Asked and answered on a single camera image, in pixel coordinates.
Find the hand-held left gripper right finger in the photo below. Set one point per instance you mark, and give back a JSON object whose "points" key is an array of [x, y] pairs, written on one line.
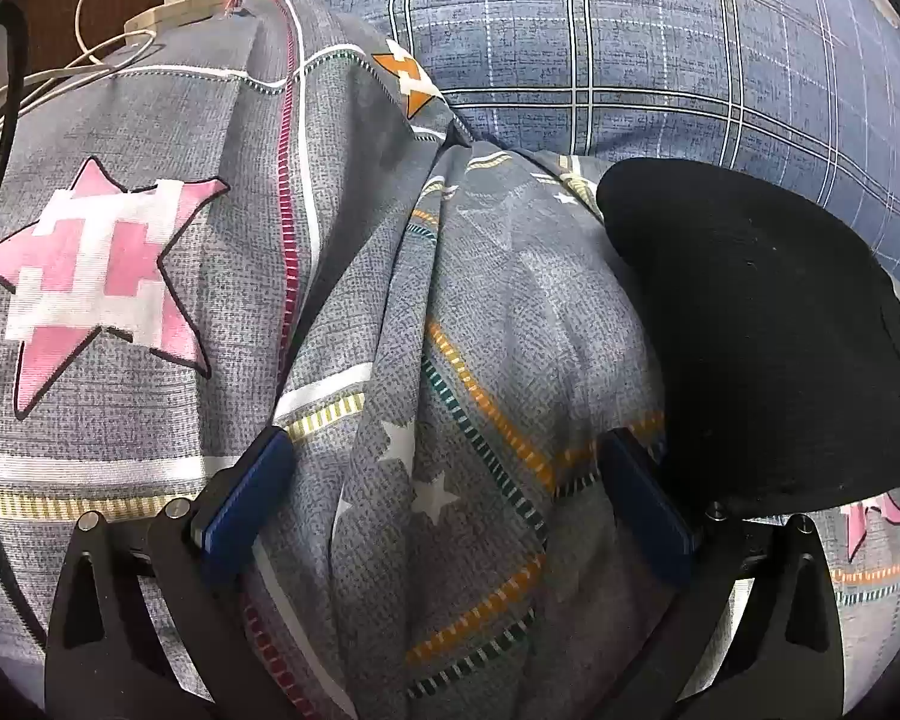
{"points": [[649, 517]]}

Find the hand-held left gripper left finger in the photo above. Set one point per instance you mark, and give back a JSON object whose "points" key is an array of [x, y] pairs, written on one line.
{"points": [[253, 491]]}

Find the white power strip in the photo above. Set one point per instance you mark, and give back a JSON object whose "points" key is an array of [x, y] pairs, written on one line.
{"points": [[172, 15]]}

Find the black pants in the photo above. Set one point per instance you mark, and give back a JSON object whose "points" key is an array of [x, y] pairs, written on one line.
{"points": [[750, 330]]}

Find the grey star print bed sheet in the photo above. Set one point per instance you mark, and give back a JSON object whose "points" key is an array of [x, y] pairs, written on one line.
{"points": [[195, 127]]}

